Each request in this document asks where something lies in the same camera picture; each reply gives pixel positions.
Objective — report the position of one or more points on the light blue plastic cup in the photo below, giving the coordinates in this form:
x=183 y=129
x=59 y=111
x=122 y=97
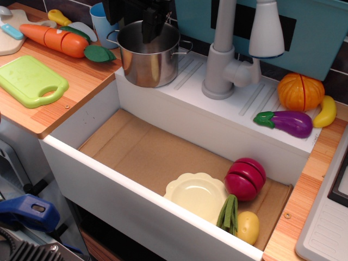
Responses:
x=106 y=32

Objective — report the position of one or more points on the blue handled toy knife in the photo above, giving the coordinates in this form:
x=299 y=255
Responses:
x=6 y=27

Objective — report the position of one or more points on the cardboard sheet in sink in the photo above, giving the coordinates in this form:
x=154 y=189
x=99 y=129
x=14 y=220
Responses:
x=153 y=158

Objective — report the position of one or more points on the yellow toy potato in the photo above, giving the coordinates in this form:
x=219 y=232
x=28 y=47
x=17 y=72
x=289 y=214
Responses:
x=248 y=227

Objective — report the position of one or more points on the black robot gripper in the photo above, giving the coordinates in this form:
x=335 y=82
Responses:
x=153 y=15

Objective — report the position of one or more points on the red toy beet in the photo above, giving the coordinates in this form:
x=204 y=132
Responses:
x=245 y=179

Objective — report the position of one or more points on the wooden cutting board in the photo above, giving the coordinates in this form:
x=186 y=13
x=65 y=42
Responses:
x=11 y=38

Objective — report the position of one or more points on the yellow toy banana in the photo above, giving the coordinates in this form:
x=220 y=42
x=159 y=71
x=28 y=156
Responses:
x=327 y=114

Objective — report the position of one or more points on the purple toy eggplant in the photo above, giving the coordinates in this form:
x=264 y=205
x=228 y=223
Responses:
x=295 y=123

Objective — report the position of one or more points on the grey toy faucet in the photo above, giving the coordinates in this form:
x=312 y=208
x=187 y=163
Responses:
x=233 y=62

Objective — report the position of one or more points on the yellow handled toy knife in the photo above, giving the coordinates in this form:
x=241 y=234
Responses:
x=58 y=17

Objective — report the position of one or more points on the white toy sink basin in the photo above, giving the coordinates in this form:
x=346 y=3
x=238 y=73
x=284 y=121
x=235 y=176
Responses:
x=222 y=127

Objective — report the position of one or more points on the cream scalloped plate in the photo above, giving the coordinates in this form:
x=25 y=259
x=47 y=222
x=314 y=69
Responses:
x=198 y=193

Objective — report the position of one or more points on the green felt beet leaves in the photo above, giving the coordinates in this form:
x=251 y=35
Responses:
x=228 y=216

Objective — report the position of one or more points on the white toy stovetop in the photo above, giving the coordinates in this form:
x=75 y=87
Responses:
x=324 y=236

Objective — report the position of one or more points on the stainless steel pot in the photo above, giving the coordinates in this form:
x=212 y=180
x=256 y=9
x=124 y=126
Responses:
x=149 y=65

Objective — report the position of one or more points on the blue clamp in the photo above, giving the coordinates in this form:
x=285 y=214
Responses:
x=31 y=212

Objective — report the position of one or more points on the orange toy pumpkin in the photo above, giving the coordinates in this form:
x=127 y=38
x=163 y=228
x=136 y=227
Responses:
x=300 y=93

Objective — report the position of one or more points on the orange wooden toy carrot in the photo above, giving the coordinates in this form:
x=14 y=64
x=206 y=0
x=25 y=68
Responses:
x=66 y=42

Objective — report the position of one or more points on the green plastic cutting board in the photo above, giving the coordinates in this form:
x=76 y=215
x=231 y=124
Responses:
x=31 y=82

